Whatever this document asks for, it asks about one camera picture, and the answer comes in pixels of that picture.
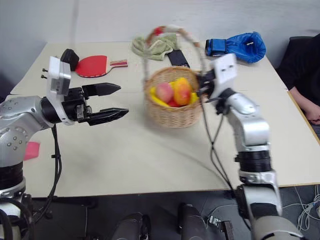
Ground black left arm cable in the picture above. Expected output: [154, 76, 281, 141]
[29, 124, 63, 226]

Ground flat black device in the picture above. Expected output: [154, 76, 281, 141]
[166, 49, 191, 69]

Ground person in black clothing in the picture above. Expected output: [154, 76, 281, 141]
[275, 31, 320, 114]

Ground small black box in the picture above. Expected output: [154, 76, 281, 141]
[60, 48, 81, 72]

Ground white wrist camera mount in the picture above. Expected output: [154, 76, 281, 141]
[40, 55, 76, 126]
[209, 53, 238, 88]

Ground orange yellow mango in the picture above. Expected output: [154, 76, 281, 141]
[172, 78, 193, 106]

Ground person's bare hand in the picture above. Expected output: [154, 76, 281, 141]
[307, 106, 320, 126]

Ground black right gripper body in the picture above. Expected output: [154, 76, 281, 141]
[199, 69, 219, 102]

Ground black device on floor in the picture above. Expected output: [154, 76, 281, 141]
[206, 215, 235, 240]

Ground dark rounded shape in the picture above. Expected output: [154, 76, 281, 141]
[177, 202, 209, 240]
[110, 211, 151, 240]

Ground yellow banana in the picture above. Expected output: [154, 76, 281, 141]
[149, 77, 200, 109]

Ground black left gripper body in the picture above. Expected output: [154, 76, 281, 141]
[62, 86, 92, 124]

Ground pink sponge piece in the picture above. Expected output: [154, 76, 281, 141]
[23, 141, 42, 162]

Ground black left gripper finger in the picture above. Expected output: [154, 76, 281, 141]
[81, 83, 123, 98]
[87, 107, 130, 127]

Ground pink red apple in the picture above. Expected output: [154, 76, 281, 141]
[155, 82, 175, 104]

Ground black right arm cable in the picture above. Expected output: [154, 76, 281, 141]
[199, 94, 235, 192]

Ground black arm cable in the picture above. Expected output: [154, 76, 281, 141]
[29, 124, 63, 226]
[199, 94, 235, 192]

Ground green towel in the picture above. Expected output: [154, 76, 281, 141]
[131, 33, 177, 62]

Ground blue boxing glove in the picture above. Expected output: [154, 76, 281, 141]
[205, 31, 267, 65]

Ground white floor cables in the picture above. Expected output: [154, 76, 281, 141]
[281, 184, 320, 232]

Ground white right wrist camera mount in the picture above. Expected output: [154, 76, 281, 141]
[209, 53, 238, 88]

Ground red table tennis paddle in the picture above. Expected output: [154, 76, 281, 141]
[74, 54, 129, 79]

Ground small red fruit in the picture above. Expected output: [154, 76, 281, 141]
[166, 99, 184, 109]

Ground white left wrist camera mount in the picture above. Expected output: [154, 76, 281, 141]
[40, 55, 76, 126]

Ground wicker basket with handle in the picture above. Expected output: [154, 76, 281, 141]
[141, 24, 210, 129]

